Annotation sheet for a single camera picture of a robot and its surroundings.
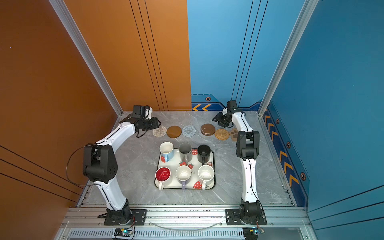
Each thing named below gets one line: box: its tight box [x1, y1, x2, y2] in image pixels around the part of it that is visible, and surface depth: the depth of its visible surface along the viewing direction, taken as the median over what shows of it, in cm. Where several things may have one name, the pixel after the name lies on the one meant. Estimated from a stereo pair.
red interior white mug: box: [155, 166, 171, 191], surface depth 83 cm
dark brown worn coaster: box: [200, 123, 216, 136], surface depth 111 cm
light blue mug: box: [159, 141, 174, 163], surface depth 91 cm
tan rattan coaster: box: [214, 128, 230, 141], surface depth 108 cm
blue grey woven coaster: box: [181, 125, 197, 138], surface depth 111 cm
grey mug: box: [178, 142, 193, 165], surface depth 89 cm
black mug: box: [197, 144, 211, 166], surface depth 91 cm
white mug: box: [198, 164, 215, 190], surface depth 82 cm
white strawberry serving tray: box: [154, 148, 216, 191], surface depth 86 cm
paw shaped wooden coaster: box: [229, 127, 239, 142], surface depth 107 cm
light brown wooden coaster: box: [166, 125, 182, 139], surface depth 111 cm
